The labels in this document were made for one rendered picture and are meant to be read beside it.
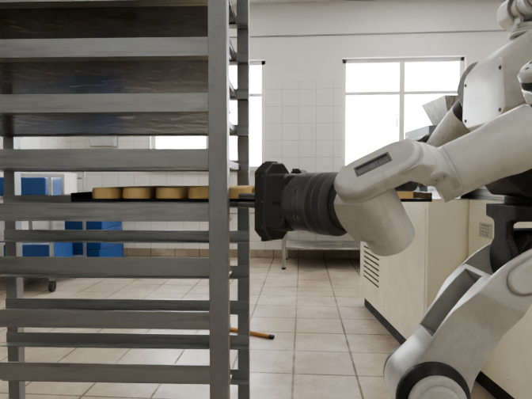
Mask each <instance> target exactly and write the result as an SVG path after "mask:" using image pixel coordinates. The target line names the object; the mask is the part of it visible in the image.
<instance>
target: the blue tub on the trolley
mask: <svg viewBox="0 0 532 399"><path fill-rule="evenodd" d="M52 187H53V195H61V193H62V186H61V178H60V177H52ZM21 194H22V195H48V177H21ZM3 195H4V177H0V196H3Z"/></svg>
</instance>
